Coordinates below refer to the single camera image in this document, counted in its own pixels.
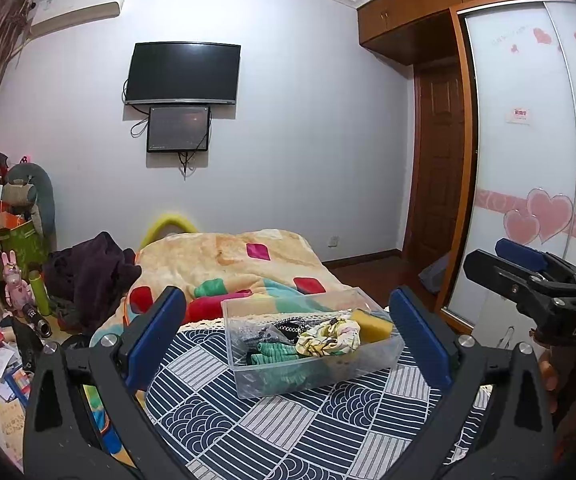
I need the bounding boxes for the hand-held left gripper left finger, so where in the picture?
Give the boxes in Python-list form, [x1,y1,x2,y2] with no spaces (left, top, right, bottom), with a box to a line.
[22,285,189,480]

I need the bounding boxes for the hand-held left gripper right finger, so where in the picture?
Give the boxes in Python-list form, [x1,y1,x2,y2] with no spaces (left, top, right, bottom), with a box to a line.
[388,285,555,480]

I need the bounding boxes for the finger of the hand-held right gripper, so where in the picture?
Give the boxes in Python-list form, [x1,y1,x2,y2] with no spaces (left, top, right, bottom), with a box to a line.
[494,238,576,281]
[463,248,576,313]

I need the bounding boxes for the yellow sponge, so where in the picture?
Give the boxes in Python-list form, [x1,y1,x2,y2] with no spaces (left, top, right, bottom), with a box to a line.
[350,309,395,345]

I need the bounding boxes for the floral yellow scrunchie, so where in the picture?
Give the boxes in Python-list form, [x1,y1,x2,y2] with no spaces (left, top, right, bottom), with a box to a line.
[295,317,363,359]

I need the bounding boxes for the grey mesh bag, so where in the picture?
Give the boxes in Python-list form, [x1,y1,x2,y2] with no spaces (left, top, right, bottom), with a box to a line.
[238,321,282,354]

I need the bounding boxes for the green striped sock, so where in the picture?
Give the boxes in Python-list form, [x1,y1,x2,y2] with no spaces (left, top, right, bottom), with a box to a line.
[245,342,303,367]

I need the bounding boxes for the clear plastic storage box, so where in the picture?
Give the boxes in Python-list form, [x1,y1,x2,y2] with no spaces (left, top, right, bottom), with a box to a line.
[220,287,406,400]

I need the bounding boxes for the black hat with chain trim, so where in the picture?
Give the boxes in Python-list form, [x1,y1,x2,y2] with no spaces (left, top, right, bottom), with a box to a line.
[248,316,340,358]

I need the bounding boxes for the person's right hand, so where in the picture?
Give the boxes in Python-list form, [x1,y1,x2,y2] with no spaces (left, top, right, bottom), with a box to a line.
[539,347,560,394]

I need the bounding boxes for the grey floor bag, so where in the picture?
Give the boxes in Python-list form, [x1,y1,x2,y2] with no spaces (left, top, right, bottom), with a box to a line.
[418,252,452,297]

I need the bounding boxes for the dark clothing pile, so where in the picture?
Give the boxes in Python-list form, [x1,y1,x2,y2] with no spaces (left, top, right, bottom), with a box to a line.
[43,231,142,334]

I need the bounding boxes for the colourful patchwork blanket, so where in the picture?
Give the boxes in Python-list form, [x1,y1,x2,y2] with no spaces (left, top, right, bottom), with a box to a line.
[90,229,370,347]

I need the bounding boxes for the brown wooden door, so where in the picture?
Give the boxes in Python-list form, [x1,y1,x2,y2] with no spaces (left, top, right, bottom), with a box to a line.
[402,62,470,264]

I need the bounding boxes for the green bottle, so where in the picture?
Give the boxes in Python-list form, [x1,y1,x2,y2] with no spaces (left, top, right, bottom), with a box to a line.
[27,270,52,317]

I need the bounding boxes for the pink rabbit figure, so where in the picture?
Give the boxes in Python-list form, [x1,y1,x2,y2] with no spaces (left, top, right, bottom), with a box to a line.
[0,251,34,317]

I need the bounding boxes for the blue patterned tablecloth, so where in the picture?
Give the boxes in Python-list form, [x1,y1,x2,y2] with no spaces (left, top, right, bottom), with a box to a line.
[90,317,493,480]

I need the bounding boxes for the green bag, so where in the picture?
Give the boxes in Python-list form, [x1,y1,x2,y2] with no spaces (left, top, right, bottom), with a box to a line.
[0,220,49,287]

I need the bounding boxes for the wooden wardrobe with sliding doors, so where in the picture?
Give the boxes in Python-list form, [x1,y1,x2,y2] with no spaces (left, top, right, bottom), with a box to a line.
[357,0,576,342]

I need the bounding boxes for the grey plush toy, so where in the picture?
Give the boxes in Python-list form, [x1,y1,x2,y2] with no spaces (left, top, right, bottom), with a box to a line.
[5,162,57,239]

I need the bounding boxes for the small black monitor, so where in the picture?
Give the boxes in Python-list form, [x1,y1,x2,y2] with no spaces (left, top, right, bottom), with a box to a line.
[146,105,212,154]

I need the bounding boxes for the white air conditioner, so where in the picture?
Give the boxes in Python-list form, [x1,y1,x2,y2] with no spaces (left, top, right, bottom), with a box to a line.
[28,0,130,39]

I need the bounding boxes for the wall-mounted black television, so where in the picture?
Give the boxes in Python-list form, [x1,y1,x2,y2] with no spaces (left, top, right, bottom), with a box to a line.
[124,42,242,107]

